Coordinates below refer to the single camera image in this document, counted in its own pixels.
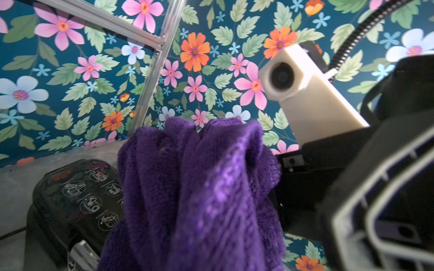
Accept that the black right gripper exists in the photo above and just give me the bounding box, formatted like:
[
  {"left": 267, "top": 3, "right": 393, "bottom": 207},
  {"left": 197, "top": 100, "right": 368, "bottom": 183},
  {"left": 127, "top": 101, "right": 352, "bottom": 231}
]
[{"left": 271, "top": 110, "right": 434, "bottom": 271}]

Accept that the purple microfiber cloth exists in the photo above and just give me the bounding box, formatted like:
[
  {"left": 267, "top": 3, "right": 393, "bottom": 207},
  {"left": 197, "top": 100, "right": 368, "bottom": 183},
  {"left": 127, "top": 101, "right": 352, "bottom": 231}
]
[{"left": 98, "top": 117, "right": 285, "bottom": 271}]

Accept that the black capsule coffee machine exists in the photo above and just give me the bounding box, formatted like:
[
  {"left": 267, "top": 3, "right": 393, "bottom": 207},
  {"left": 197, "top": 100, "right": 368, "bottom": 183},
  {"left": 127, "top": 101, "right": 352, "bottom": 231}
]
[{"left": 24, "top": 159, "right": 124, "bottom": 271}]

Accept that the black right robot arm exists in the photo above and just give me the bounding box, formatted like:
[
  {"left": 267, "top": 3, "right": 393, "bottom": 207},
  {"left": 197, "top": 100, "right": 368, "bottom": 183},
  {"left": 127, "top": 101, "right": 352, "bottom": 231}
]
[{"left": 259, "top": 1, "right": 434, "bottom": 271}]

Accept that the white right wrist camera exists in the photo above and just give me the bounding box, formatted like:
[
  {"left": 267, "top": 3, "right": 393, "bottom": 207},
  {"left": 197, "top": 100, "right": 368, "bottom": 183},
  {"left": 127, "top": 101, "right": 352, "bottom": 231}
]
[{"left": 259, "top": 41, "right": 369, "bottom": 146}]

